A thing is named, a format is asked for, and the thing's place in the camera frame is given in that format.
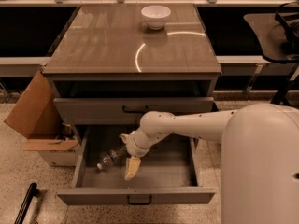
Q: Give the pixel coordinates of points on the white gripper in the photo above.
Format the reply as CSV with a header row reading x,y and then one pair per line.
x,y
133,144

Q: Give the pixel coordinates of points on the clear plastic water bottle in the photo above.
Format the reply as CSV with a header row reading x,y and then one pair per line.
x,y
111,157

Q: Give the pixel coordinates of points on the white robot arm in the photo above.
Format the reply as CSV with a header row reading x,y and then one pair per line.
x,y
259,157

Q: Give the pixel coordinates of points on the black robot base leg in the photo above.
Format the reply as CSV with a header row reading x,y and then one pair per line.
x,y
30,194

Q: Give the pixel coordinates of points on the open middle drawer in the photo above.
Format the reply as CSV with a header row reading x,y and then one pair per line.
x,y
168,174

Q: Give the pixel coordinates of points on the partly open top drawer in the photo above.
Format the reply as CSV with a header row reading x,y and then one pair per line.
x,y
125,111

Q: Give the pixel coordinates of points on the grey drawer cabinet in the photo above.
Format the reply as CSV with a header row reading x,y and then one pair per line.
x,y
109,52

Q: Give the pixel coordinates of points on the brown cardboard box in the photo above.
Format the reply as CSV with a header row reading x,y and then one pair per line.
x,y
37,119

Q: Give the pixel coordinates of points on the white ceramic bowl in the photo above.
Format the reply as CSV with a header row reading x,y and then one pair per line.
x,y
155,16

